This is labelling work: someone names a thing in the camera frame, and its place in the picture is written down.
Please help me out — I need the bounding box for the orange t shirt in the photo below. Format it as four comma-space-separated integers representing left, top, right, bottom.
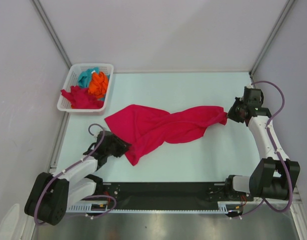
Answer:
88, 71, 109, 99

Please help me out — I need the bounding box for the teal t shirt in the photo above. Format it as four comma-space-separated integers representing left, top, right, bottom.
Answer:
77, 67, 111, 89

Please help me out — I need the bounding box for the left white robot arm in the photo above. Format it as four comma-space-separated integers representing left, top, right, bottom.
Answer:
24, 130, 131, 226

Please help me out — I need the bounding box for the red t shirt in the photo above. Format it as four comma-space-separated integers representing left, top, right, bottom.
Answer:
104, 104, 227, 166
60, 85, 104, 109

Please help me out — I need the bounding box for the right aluminium frame post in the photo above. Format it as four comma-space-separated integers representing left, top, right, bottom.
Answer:
249, 0, 297, 79

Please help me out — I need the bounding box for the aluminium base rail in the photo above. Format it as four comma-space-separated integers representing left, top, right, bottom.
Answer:
252, 186, 302, 204

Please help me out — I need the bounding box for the aluminium frame post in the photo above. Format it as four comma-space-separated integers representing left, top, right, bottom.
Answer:
249, 0, 297, 79
30, 0, 73, 70

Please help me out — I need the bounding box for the left aluminium frame post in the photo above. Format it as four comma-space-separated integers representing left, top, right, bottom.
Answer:
30, 0, 73, 70

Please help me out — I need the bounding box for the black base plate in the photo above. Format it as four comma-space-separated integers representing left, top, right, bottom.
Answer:
95, 182, 251, 206

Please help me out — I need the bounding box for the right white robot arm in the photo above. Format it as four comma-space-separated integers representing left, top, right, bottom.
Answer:
224, 86, 301, 201

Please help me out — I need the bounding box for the slotted cable duct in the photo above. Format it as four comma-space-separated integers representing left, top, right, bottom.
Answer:
66, 201, 229, 214

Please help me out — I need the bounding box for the white plastic laundry basket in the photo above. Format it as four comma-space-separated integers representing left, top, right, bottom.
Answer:
57, 63, 114, 115

